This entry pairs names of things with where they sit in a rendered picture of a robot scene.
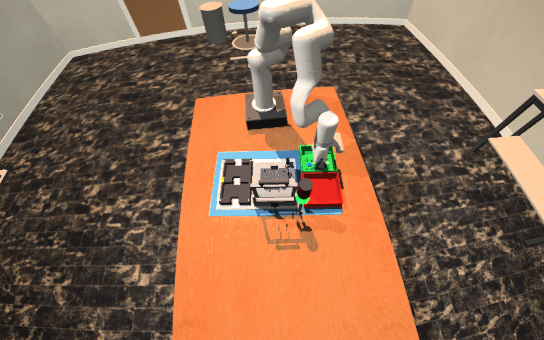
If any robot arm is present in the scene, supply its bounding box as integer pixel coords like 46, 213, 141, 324
248, 0, 344, 153

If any green circuit board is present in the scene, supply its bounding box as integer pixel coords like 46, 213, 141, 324
305, 156, 330, 169

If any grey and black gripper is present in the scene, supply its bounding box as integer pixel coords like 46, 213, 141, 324
312, 141, 329, 171

